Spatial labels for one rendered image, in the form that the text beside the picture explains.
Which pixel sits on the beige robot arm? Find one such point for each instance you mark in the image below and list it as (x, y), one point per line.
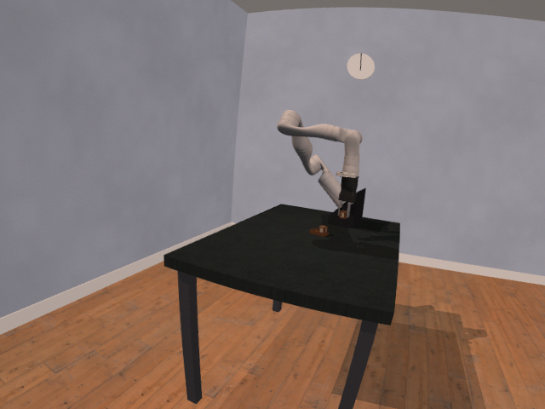
(303, 147)

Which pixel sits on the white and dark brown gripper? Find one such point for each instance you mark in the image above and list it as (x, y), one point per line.
(349, 184)

